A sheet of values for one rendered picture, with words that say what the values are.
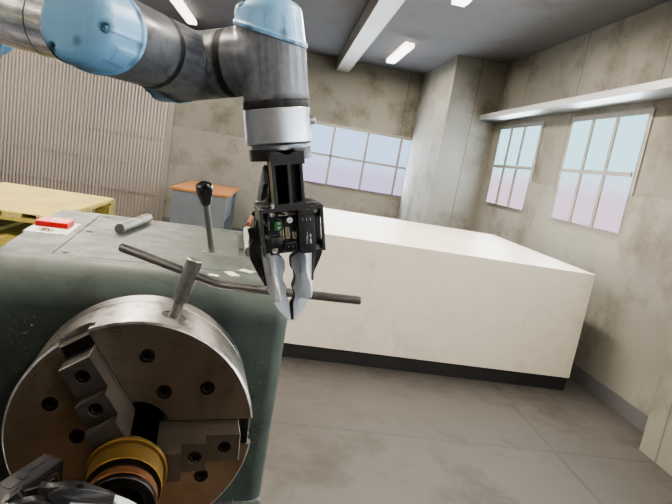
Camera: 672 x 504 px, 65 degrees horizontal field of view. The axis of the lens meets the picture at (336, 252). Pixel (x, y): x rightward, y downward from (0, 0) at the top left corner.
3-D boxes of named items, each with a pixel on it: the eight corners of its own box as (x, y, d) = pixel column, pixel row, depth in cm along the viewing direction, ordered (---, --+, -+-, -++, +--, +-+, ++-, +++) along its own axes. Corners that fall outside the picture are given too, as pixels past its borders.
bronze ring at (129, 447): (93, 420, 63) (78, 467, 54) (174, 425, 66) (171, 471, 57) (83, 489, 65) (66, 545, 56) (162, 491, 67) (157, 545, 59)
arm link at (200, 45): (107, 18, 56) (197, 4, 52) (172, 45, 66) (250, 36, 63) (112, 94, 57) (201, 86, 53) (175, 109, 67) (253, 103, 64)
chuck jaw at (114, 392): (108, 413, 72) (61, 341, 68) (142, 396, 72) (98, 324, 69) (92, 460, 61) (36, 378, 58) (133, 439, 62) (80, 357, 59)
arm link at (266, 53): (247, 15, 62) (315, 5, 59) (255, 111, 64) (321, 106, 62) (212, 1, 55) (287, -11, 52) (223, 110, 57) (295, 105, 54)
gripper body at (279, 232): (260, 263, 57) (250, 151, 55) (253, 248, 65) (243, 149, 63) (329, 255, 59) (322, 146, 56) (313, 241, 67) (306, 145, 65)
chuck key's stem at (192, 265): (156, 334, 72) (185, 257, 71) (161, 330, 74) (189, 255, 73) (172, 340, 72) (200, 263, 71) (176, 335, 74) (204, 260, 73)
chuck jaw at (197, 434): (161, 405, 73) (247, 404, 77) (159, 438, 74) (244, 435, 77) (155, 450, 63) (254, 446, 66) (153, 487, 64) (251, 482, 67)
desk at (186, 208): (232, 236, 860) (239, 188, 846) (221, 254, 709) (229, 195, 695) (184, 229, 850) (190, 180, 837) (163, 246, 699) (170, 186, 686)
